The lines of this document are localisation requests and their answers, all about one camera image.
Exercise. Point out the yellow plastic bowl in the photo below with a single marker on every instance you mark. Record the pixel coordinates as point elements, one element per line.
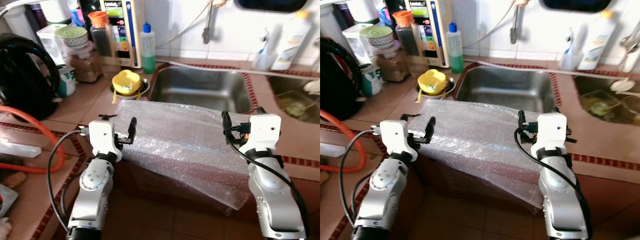
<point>432,80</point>
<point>125,80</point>

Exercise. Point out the stainless steel bowl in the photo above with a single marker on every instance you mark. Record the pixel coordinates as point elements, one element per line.
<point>451,86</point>
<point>144,88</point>

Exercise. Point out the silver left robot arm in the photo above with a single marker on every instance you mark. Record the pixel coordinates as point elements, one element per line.
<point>92,185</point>
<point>382,187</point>

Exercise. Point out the steel sink basin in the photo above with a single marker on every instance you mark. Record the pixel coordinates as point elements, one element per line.
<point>600,84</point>
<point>505,90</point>
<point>285,86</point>
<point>200,90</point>

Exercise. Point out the clear glass dish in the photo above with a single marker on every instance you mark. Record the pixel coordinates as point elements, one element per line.
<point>295,106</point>
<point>600,106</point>

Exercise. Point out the white pipe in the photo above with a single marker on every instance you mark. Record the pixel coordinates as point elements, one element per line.
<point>550,69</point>
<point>225,66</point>

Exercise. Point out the clear bubble wrap sheet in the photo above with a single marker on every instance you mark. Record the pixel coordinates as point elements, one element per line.
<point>475,145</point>
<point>185,145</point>

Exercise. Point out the small white spray bottle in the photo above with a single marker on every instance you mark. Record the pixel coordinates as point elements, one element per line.
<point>264,60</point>
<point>570,60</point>

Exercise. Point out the white and green mug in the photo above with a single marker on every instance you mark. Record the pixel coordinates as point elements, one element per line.
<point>66,82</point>
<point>372,82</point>

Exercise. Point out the brown powder jar pink lid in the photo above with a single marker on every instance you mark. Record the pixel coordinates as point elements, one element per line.
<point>85,67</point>
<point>392,67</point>

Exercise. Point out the green soap bottle blue cap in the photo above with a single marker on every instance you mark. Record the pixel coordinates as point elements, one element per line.
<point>455,60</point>
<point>148,60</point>

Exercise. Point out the white bottle yellow cap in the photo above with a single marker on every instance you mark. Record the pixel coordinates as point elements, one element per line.
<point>292,45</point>
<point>597,45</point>

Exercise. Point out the glass jar orange lid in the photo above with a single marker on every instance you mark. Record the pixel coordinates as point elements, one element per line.
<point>102,40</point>
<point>407,40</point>

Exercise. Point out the white plastic bar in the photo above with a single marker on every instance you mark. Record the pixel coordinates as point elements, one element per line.
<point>20,148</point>
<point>331,150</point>

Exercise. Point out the beige water ionizer appliance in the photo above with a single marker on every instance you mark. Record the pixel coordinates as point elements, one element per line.
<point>439,35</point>
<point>131,35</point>

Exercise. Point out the clear plastic container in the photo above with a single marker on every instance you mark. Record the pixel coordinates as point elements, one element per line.
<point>50,47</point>
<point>356,47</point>

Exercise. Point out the patterned bowl green lid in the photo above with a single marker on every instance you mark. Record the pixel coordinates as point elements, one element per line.
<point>71,35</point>
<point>376,34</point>

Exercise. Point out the hanging metal utensil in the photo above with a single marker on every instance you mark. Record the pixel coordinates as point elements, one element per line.
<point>631,42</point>

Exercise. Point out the blue plastic utensil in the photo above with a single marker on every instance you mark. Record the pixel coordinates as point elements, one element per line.
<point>385,16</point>
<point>77,17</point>

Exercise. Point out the black rounded panel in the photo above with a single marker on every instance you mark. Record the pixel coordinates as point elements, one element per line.
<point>575,5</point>
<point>270,5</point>

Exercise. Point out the white round container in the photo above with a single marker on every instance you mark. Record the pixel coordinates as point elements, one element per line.
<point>362,9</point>
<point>55,10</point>

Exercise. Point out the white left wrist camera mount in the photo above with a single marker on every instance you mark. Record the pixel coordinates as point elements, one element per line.
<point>397,137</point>
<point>104,137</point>

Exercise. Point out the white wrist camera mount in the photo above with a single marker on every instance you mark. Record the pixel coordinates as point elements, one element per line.
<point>265,131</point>
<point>552,130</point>
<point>397,137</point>
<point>104,137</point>

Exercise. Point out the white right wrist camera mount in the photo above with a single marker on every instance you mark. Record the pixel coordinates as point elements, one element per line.
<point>552,130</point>
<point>265,131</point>

